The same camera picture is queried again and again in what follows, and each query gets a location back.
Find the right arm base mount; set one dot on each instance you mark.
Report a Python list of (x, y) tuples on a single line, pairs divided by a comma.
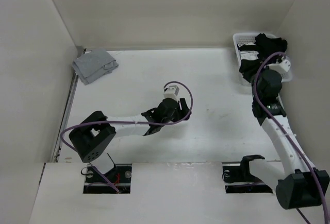
[(237, 183)]

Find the folded grey tank top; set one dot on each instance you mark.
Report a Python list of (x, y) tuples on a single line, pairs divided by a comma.
[(93, 65)]

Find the left metal table rail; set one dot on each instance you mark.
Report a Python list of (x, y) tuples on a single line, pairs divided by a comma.
[(64, 120)]

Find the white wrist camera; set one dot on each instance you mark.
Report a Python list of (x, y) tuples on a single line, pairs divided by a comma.
[(171, 92), (281, 67)]

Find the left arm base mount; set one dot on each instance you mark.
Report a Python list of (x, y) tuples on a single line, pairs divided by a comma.
[(120, 176)]

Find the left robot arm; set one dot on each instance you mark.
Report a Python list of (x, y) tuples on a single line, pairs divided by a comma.
[(91, 138)]

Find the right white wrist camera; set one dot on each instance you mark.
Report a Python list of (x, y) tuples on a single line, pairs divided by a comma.
[(281, 67)]

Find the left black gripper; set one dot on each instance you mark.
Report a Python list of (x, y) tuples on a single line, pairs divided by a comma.
[(183, 112)]

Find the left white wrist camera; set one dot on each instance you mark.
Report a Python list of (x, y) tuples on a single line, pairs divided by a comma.
[(171, 92)]

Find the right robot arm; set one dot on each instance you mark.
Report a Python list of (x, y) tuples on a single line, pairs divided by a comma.
[(299, 184)]

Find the white plastic laundry basket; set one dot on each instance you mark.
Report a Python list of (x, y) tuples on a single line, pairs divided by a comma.
[(247, 37)]

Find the black tank top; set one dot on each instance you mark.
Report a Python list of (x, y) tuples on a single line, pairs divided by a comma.
[(266, 47)]

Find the white garment in basket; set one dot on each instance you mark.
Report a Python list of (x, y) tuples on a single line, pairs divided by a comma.
[(248, 52)]

